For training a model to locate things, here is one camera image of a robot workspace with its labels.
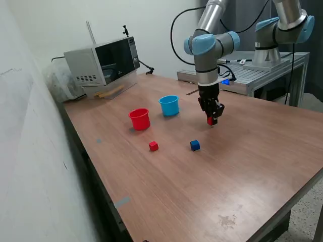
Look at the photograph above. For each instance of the long blue-grey tape strip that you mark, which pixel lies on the long blue-grey tape strip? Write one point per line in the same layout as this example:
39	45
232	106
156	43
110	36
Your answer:
122	202

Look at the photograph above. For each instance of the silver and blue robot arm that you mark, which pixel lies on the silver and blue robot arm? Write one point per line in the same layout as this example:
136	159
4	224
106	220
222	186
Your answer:
205	58

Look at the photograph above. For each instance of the silver microwave oven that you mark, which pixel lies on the silver microwave oven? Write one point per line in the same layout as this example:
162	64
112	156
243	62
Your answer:
83	63

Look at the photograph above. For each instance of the aluminium profile robot stand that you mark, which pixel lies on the aluminium profile robot stand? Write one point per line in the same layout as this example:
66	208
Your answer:
252	76

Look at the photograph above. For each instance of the red cube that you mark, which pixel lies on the red cube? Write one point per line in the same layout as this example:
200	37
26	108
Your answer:
209	121
153	146

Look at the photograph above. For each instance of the dark flat strip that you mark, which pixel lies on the dark flat strip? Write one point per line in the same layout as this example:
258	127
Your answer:
191	92

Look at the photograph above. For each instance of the white upright rod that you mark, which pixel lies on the white upright rod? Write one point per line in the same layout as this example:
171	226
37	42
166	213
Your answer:
91	32

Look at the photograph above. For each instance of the red plastic cup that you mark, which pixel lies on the red plastic cup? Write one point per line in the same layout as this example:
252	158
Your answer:
139	121

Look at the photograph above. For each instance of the blue cube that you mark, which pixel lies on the blue cube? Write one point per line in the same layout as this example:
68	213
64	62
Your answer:
194	145

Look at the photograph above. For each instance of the blue plastic cup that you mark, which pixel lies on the blue plastic cup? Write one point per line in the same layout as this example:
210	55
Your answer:
169	107

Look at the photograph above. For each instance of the dark grey curtain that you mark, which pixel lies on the dark grey curtain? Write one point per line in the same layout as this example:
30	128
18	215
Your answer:
248	45

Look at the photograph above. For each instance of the grey metal table frame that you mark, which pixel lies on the grey metal table frame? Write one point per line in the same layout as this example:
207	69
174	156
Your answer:
275	227

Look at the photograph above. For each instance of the clear plastic bag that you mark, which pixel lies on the clear plastic bag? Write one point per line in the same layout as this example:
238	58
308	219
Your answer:
58	83

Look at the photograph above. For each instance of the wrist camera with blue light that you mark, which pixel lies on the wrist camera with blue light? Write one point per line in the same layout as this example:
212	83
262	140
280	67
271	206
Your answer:
226	81

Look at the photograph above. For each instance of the aluminium robot mounting plate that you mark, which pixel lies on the aluminium robot mounting plate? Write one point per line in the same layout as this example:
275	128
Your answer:
267	66

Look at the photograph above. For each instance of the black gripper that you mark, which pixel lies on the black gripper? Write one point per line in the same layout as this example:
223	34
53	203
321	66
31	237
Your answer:
208	92

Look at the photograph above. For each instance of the black ball-head mount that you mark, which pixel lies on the black ball-head mount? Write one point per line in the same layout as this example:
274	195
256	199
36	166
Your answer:
125	30

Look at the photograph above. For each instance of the shiny metal riser box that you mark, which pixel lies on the shiny metal riser box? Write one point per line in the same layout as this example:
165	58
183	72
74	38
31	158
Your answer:
90	90

